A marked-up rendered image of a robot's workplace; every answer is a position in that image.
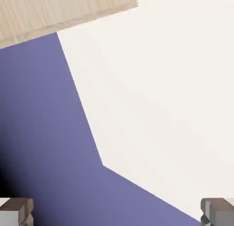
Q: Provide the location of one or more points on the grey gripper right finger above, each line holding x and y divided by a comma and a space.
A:
219, 213

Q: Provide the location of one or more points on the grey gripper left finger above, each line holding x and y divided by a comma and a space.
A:
16, 211

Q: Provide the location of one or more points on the light wood cabinet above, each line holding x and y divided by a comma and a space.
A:
54, 10

